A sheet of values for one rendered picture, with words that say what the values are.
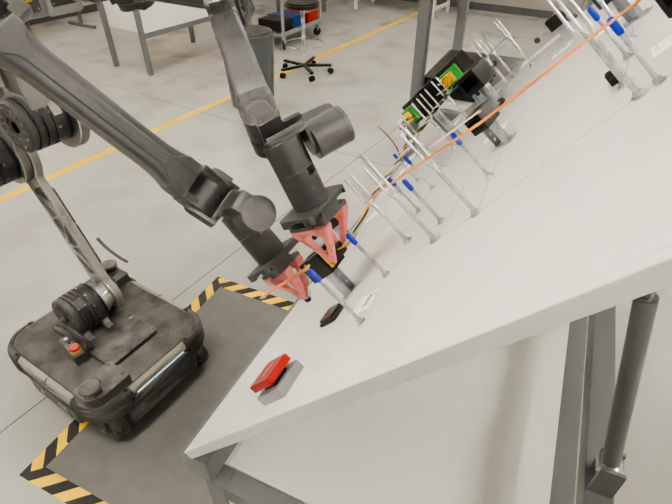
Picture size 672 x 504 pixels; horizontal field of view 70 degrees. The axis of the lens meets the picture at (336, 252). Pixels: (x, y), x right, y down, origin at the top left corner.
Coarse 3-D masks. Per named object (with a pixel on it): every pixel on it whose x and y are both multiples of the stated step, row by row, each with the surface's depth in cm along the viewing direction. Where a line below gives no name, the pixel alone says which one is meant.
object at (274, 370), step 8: (272, 360) 69; (280, 360) 66; (288, 360) 66; (264, 368) 68; (272, 368) 65; (280, 368) 65; (264, 376) 65; (272, 376) 64; (280, 376) 66; (256, 384) 65; (264, 384) 64; (272, 384) 63; (256, 392) 66
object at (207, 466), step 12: (396, 168) 162; (360, 216) 140; (288, 312) 109; (252, 360) 98; (216, 408) 89; (204, 420) 87; (204, 456) 82; (216, 456) 84; (228, 456) 88; (192, 468) 85; (204, 468) 82; (216, 468) 85
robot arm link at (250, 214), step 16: (224, 176) 80; (240, 192) 74; (192, 208) 78; (224, 208) 76; (240, 208) 73; (256, 208) 74; (272, 208) 75; (208, 224) 80; (240, 224) 75; (256, 224) 74; (272, 224) 75
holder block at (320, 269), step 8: (312, 256) 77; (320, 256) 76; (344, 256) 79; (304, 264) 78; (312, 264) 77; (320, 264) 76; (328, 264) 76; (336, 264) 77; (304, 272) 80; (320, 272) 78; (328, 272) 76; (312, 280) 80
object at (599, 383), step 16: (592, 320) 90; (608, 320) 89; (592, 336) 86; (608, 336) 86; (592, 352) 83; (608, 352) 83; (592, 368) 80; (608, 368) 80; (592, 384) 78; (608, 384) 78; (592, 400) 75; (608, 400) 75; (592, 416) 73; (608, 416) 73; (592, 432) 71; (592, 448) 69; (592, 464) 66; (592, 480) 63; (608, 480) 62; (624, 480) 60; (576, 496) 67; (592, 496) 64; (608, 496) 63
